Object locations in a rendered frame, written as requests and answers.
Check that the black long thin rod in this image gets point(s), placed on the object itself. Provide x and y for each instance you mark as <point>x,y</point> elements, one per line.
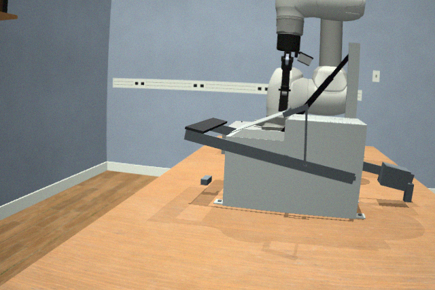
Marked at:
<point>326,82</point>

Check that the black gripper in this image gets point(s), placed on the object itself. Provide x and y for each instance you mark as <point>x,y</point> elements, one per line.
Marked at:
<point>287,43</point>

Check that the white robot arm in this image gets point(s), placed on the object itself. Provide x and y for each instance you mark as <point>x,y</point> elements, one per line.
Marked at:
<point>290,20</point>

